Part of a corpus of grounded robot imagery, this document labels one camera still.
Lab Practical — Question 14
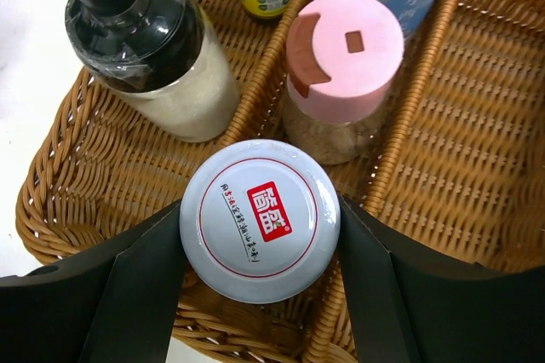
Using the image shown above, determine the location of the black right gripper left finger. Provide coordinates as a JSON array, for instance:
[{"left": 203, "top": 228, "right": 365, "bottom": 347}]
[{"left": 1, "top": 202, "right": 187, "bottom": 362}]

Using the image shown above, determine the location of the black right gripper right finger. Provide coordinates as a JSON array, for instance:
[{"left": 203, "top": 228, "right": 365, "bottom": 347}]
[{"left": 339, "top": 199, "right": 544, "bottom": 362}]

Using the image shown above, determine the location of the white lid round jar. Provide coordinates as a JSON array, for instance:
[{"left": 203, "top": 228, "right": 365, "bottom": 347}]
[{"left": 180, "top": 139, "right": 341, "bottom": 304}]

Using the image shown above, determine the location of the pink lid spice jar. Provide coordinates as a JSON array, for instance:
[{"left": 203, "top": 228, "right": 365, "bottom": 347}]
[{"left": 283, "top": 0, "right": 404, "bottom": 165}]

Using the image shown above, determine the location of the white salt grinder black top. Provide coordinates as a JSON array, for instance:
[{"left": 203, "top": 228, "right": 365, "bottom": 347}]
[{"left": 65, "top": 0, "right": 240, "bottom": 143}]

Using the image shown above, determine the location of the brown wicker divided basket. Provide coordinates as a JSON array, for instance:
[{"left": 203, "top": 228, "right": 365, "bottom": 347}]
[{"left": 15, "top": 0, "right": 544, "bottom": 362}]

